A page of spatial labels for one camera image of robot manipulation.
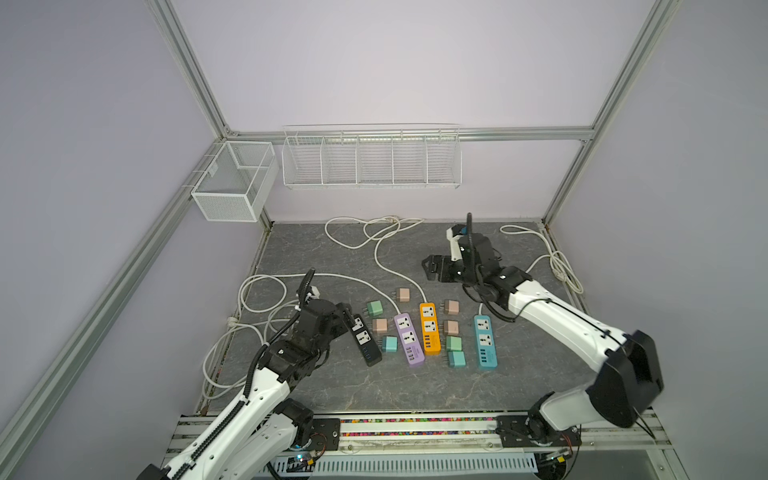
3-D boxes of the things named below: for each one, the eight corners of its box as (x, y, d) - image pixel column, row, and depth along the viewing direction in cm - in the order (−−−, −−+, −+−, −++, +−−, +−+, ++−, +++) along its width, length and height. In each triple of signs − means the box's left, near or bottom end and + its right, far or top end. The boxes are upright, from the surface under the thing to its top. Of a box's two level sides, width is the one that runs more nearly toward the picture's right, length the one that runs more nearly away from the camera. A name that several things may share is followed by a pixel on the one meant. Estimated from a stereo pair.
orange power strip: (422, 355, 88) (422, 352, 86) (419, 306, 98) (419, 302, 96) (440, 355, 88) (441, 352, 86) (436, 306, 98) (436, 302, 96)
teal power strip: (479, 368, 86) (482, 365, 83) (471, 319, 95) (473, 315, 93) (498, 368, 86) (501, 365, 83) (487, 319, 95) (490, 315, 93)
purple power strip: (410, 367, 86) (410, 364, 84) (393, 319, 95) (393, 315, 93) (425, 362, 87) (426, 359, 85) (407, 314, 96) (407, 310, 94)
